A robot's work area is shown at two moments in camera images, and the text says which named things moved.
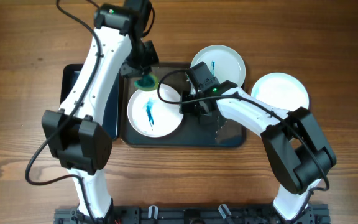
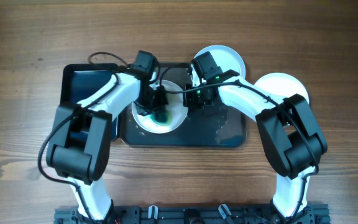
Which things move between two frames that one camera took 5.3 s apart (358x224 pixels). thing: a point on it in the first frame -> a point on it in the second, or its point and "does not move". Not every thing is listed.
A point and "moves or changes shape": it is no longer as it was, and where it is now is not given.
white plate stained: (281, 91) does not move
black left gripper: (153, 60) -> (162, 101)
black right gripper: (188, 109) -> (188, 101)
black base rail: (312, 213) does not move
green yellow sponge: (148, 83) moves or changes shape
